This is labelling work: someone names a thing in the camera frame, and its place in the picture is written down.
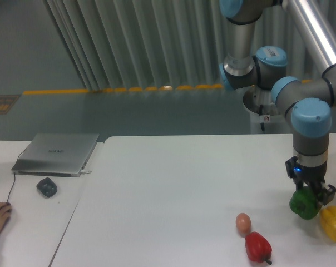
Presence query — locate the green bell pepper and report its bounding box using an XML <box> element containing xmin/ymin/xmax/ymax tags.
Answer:
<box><xmin>289</xmin><ymin>186</ymin><xmax>319</xmax><ymax>220</ymax></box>

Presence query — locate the brown egg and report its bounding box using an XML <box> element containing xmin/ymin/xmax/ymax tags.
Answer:
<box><xmin>235</xmin><ymin>213</ymin><xmax>251</xmax><ymax>234</ymax></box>

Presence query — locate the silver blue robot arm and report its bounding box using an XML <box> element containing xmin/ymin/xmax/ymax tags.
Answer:
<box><xmin>219</xmin><ymin>1</ymin><xmax>336</xmax><ymax>213</ymax></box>

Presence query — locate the yellow bell pepper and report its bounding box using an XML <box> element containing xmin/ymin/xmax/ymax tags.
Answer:
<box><xmin>319</xmin><ymin>206</ymin><xmax>336</xmax><ymax>242</ymax></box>

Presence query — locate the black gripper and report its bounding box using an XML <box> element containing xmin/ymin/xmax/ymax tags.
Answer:
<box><xmin>285</xmin><ymin>156</ymin><xmax>336</xmax><ymax>210</ymax></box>

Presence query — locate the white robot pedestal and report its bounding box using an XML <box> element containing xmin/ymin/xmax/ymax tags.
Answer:
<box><xmin>243</xmin><ymin>86</ymin><xmax>291</xmax><ymax>134</ymax></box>

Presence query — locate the small black plastic object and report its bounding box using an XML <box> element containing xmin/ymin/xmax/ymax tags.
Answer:
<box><xmin>36</xmin><ymin>177</ymin><xmax>57</xmax><ymax>198</ymax></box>

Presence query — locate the black pedestal cable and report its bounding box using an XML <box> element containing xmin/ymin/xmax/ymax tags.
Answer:
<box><xmin>258</xmin><ymin>103</ymin><xmax>266</xmax><ymax>132</ymax></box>

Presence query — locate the black mouse cable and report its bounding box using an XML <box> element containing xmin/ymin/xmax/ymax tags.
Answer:
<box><xmin>6</xmin><ymin>144</ymin><xmax>32</xmax><ymax>204</ymax></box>

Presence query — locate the red bell pepper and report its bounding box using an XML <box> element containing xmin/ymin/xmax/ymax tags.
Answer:
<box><xmin>245</xmin><ymin>231</ymin><xmax>272</xmax><ymax>265</ymax></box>

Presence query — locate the silver closed laptop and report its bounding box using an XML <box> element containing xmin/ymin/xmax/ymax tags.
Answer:
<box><xmin>12</xmin><ymin>133</ymin><xmax>99</xmax><ymax>177</ymax></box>

